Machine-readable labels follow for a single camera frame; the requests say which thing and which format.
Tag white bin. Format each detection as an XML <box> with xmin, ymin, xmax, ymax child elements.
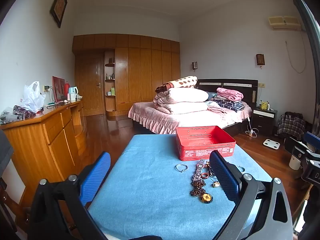
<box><xmin>289</xmin><ymin>152</ymin><xmax>303</xmax><ymax>171</ymax></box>

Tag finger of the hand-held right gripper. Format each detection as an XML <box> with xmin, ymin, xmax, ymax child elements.
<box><xmin>303</xmin><ymin>131</ymin><xmax>320</xmax><ymax>153</ymax></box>
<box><xmin>284</xmin><ymin>136</ymin><xmax>314</xmax><ymax>161</ymax></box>

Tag white wall cord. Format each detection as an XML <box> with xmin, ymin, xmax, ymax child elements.
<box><xmin>285</xmin><ymin>40</ymin><xmax>307</xmax><ymax>74</ymax></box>

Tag wooden door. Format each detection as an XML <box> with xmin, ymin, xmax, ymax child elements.
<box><xmin>75</xmin><ymin>54</ymin><xmax>105</xmax><ymax>117</ymax></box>

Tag wooden dresser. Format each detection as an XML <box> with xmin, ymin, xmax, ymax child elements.
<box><xmin>0</xmin><ymin>97</ymin><xmax>87</xmax><ymax>205</ymax></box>

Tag plaid folded clothes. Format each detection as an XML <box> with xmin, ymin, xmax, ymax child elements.
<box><xmin>214</xmin><ymin>97</ymin><xmax>246</xmax><ymax>112</ymax></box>

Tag red tin box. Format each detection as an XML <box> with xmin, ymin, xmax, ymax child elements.
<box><xmin>175</xmin><ymin>126</ymin><xmax>236</xmax><ymax>161</ymax></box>

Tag white plastic bag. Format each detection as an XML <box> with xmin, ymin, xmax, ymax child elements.
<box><xmin>23</xmin><ymin>81</ymin><xmax>47</xmax><ymax>113</ymax></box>

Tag wall air conditioner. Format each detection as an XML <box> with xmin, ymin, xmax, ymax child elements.
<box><xmin>269</xmin><ymin>16</ymin><xmax>300</xmax><ymax>31</ymax></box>

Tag dark bead necklace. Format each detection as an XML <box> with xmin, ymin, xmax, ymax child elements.
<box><xmin>190</xmin><ymin>174</ymin><xmax>214</xmax><ymax>205</ymax></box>

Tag wooden wardrobe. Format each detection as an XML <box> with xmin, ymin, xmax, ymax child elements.
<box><xmin>72</xmin><ymin>34</ymin><xmax>181</xmax><ymax>117</ymax></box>

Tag red picture frame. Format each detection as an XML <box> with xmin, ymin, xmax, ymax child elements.
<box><xmin>52</xmin><ymin>76</ymin><xmax>66</xmax><ymax>103</ymax></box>

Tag pink folded blanket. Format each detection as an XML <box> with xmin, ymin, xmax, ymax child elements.
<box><xmin>216</xmin><ymin>87</ymin><xmax>244</xmax><ymax>101</ymax></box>

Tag spotted folded blanket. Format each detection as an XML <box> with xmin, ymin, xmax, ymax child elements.
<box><xmin>155</xmin><ymin>76</ymin><xmax>198</xmax><ymax>93</ymax></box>

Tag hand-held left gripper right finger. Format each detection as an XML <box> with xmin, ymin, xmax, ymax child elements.
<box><xmin>209</xmin><ymin>150</ymin><xmax>293</xmax><ymax>240</ymax></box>

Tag silver metal wristwatch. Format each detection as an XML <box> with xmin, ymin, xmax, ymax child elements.
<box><xmin>196</xmin><ymin>159</ymin><xmax>206</xmax><ymax>178</ymax></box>

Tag bed with pink bedspread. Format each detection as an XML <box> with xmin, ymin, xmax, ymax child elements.
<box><xmin>128</xmin><ymin>79</ymin><xmax>258</xmax><ymax>135</ymax></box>

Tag blue table cloth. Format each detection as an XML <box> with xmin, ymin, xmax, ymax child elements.
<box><xmin>87</xmin><ymin>134</ymin><xmax>273</xmax><ymax>240</ymax></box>

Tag white electric kettle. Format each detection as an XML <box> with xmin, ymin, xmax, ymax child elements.
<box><xmin>69</xmin><ymin>86</ymin><xmax>79</xmax><ymax>102</ymax></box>

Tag white bathroom scale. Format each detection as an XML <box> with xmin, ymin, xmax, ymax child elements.
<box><xmin>262</xmin><ymin>139</ymin><xmax>281</xmax><ymax>149</ymax></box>

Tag plaid bag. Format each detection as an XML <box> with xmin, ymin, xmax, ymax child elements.
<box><xmin>277</xmin><ymin>112</ymin><xmax>306</xmax><ymax>140</ymax></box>

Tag framed wall picture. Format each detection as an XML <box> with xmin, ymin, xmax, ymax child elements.
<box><xmin>49</xmin><ymin>0</ymin><xmax>68</xmax><ymax>28</ymax></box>

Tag dark nightstand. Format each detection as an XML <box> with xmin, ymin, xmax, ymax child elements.
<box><xmin>251</xmin><ymin>107</ymin><xmax>278</xmax><ymax>136</ymax></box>

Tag dark patterned cloth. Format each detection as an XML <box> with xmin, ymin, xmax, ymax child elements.
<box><xmin>13</xmin><ymin>105</ymin><xmax>37</xmax><ymax>119</ymax></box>

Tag white charger cable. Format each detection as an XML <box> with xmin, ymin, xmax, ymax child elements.
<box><xmin>245</xmin><ymin>117</ymin><xmax>259</xmax><ymax>138</ymax></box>

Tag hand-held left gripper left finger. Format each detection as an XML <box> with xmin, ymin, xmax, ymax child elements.
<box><xmin>28</xmin><ymin>151</ymin><xmax>112</xmax><ymax>240</ymax></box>

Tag pink folded quilt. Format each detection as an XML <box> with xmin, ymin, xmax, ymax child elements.
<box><xmin>154</xmin><ymin>101</ymin><xmax>208</xmax><ymax>115</ymax></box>
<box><xmin>156</xmin><ymin>88</ymin><xmax>209</xmax><ymax>104</ymax></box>

